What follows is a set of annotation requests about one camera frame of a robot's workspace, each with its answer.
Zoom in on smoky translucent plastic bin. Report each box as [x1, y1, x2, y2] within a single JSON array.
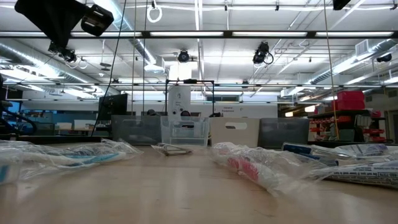
[[111, 114, 162, 146]]

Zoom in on blue white bagged toothbrush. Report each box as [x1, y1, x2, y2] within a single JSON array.
[[0, 138, 144, 187]]

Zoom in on clear plastic bin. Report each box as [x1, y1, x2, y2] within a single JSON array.
[[160, 116, 211, 147]]

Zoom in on yellow hanging cable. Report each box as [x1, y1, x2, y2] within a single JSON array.
[[323, 0, 340, 141]]

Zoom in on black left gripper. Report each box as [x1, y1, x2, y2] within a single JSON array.
[[14, 0, 115, 47]]

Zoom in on black shelf rack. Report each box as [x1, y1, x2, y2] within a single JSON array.
[[307, 108, 389, 144]]

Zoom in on white pillar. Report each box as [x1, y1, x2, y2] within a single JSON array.
[[167, 63, 192, 121]]

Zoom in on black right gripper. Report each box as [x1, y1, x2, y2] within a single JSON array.
[[331, 0, 352, 11]]

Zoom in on overhead LED light bar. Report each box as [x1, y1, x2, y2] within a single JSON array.
[[0, 30, 398, 40]]

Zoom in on dark grey plastic bin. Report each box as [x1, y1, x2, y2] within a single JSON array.
[[257, 117, 311, 149]]

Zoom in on pink bagged toothbrush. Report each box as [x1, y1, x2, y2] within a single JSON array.
[[210, 141, 330, 197]]

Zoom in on white cable ring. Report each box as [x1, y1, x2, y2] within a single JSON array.
[[146, 2, 164, 24]]

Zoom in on red storage bins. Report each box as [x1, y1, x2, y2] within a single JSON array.
[[330, 90, 366, 111]]

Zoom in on silver ventilation duct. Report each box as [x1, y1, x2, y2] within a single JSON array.
[[93, 0, 165, 74], [0, 40, 103, 94], [310, 39, 398, 85]]

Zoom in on white plastic bin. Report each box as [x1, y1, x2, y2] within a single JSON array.
[[210, 117, 261, 149]]

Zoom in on dark blue disposable razor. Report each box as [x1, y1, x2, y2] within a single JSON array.
[[282, 142, 340, 167], [46, 146, 108, 156]]

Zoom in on black frame stand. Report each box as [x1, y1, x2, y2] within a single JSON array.
[[164, 78, 216, 118]]

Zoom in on black hanging cable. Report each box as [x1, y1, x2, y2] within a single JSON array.
[[91, 0, 127, 138]]

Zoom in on black monitor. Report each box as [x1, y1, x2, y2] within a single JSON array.
[[97, 93, 129, 121]]

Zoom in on printed white flat package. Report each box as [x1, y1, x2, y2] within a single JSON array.
[[323, 160, 398, 190]]

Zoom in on black ceiling camera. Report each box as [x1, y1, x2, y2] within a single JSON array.
[[47, 42, 78, 64], [375, 52, 394, 64], [177, 49, 191, 64], [252, 41, 275, 67]]

